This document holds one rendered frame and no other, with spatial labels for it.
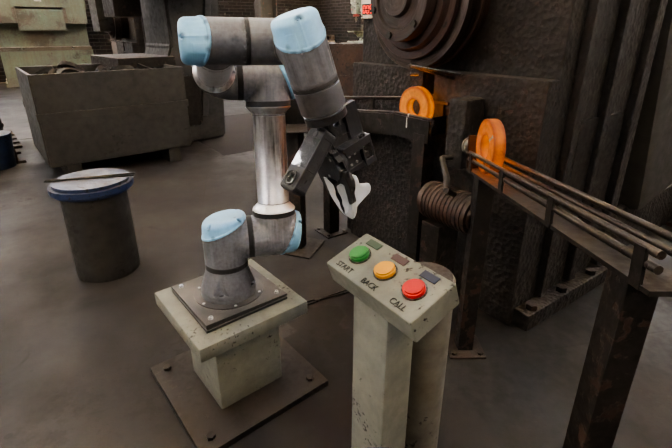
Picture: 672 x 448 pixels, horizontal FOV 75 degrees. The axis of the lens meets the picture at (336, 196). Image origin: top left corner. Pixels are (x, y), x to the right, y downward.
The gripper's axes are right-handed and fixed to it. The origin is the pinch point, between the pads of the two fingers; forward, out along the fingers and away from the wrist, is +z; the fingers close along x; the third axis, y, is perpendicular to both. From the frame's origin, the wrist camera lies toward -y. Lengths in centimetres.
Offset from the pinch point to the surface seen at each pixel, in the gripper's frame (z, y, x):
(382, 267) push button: 9.2, -0.5, -7.0
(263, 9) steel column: 52, 355, 703
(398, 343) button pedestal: 21.9, -5.1, -12.1
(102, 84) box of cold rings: 4, 7, 294
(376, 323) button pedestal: 17.2, -6.5, -9.2
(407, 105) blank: 22, 74, 62
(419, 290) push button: 9.2, -0.6, -16.3
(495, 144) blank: 16, 53, 8
